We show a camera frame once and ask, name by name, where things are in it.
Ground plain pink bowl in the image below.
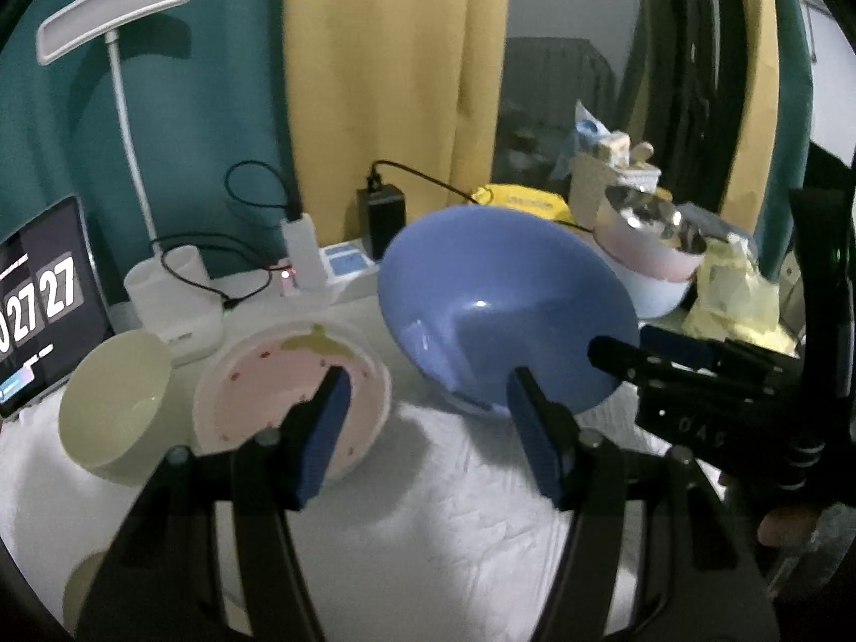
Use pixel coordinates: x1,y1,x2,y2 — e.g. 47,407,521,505
595,220,703,282

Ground person's right hand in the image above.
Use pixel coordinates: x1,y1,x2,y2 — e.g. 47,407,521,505
758,503,827,549

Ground black charger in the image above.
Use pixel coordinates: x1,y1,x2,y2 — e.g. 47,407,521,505
356,186,407,261

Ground light blue bowl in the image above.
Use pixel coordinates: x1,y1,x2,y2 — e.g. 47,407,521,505
615,257,693,320

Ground black cable loop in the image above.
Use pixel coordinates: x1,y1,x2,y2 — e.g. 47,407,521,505
225,160,302,221

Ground large blue bowl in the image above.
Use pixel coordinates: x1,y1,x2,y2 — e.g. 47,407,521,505
376,206,641,419

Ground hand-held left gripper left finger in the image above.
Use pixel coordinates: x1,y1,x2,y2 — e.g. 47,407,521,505
75,364,353,642

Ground teal curtain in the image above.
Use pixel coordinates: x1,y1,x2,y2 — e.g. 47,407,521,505
0,0,302,282
762,0,813,282

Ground grey cloth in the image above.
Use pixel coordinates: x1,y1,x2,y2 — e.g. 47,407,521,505
675,204,756,242

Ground pink speckled bowl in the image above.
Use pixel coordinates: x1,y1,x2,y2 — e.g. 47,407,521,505
192,321,392,483

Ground tablet with clock display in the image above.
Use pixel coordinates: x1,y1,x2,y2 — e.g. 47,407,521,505
0,195,116,419

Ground cream plate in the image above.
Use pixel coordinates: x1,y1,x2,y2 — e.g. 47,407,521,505
62,550,111,639

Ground white tablecloth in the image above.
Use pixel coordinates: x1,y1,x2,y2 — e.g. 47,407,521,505
0,267,737,642

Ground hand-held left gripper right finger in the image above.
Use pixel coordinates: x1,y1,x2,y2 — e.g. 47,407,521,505
506,366,780,642

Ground cream bowl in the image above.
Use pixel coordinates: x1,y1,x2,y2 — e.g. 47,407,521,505
58,329,176,486

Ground yellow packet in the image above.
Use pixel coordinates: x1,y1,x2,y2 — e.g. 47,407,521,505
470,182,569,220

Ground black lamp cable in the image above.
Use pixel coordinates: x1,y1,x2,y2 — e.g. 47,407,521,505
150,234,278,312

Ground steel bowl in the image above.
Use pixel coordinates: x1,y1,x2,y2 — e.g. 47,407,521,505
597,184,708,255

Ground yellow curtain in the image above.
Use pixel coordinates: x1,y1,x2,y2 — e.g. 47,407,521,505
281,0,513,248
725,0,780,262

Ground white power strip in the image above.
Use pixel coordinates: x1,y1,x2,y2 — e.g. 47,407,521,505
271,237,382,305

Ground white basket with items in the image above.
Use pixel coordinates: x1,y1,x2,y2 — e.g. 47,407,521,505
568,100,663,228

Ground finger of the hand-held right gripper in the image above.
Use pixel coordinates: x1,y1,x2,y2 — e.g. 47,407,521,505
638,323,804,390
587,334,797,465

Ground white desk lamp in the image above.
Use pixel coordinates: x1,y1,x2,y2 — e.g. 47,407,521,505
36,0,225,365

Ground black charger cable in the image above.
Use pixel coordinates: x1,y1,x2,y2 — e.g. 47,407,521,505
368,159,596,235

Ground white charger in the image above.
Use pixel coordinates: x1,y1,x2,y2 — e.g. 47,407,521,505
281,212,326,292

